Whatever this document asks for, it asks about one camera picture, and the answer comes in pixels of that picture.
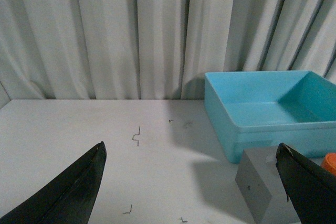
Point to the blue plastic box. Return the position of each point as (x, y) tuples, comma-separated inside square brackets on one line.
[(265, 108)]

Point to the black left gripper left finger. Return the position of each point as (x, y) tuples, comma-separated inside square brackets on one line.
[(69, 197)]

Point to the orange cylinder part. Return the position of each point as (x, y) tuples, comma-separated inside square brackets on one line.
[(329, 163)]

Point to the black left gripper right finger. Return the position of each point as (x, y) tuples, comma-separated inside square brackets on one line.
[(310, 188)]

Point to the gray cube part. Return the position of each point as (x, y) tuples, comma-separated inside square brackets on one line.
[(261, 187)]

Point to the white curtain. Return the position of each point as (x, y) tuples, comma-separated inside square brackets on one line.
[(155, 49)]

